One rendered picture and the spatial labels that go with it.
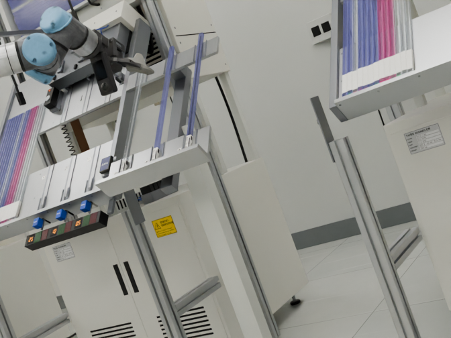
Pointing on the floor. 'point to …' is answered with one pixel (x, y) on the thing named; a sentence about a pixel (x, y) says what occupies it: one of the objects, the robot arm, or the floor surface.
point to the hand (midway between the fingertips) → (133, 84)
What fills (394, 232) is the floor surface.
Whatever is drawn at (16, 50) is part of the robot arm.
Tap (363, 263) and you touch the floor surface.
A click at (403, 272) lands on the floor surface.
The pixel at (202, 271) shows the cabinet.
